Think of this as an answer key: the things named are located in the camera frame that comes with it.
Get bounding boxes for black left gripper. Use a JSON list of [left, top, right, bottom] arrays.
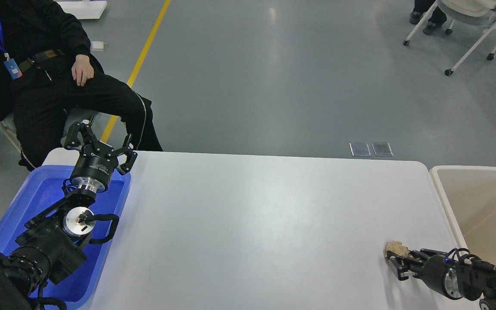
[[63, 121, 138, 193]]

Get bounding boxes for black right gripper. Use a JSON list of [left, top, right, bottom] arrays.
[[388, 249, 483, 301]]

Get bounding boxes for brown paper ball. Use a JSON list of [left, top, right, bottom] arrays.
[[383, 241, 414, 258]]

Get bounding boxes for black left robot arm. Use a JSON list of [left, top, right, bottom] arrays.
[[0, 121, 138, 310]]

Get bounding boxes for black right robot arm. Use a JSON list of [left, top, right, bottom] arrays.
[[383, 242, 496, 310]]

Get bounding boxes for person's bare hand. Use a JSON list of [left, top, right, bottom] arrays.
[[71, 54, 94, 87]]

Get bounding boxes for beige plastic bin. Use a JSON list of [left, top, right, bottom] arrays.
[[429, 165, 496, 264]]

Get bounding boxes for small white floor object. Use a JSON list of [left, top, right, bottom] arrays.
[[90, 41, 107, 51]]

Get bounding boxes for seated person in black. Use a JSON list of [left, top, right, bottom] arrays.
[[0, 0, 163, 171]]

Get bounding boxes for right metal floor plate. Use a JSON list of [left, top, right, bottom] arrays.
[[372, 142, 394, 157]]

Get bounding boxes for metal floor plate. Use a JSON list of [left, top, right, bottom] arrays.
[[350, 143, 371, 157], [372, 142, 394, 157]]

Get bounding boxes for left metal floor plate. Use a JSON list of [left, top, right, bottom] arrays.
[[350, 143, 371, 157]]

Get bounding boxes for white board on floor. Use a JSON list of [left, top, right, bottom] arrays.
[[57, 0, 108, 20]]

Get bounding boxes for background person's shoes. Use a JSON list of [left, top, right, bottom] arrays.
[[408, 0, 447, 35]]

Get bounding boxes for white rolling chair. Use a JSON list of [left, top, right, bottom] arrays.
[[403, 0, 496, 76]]

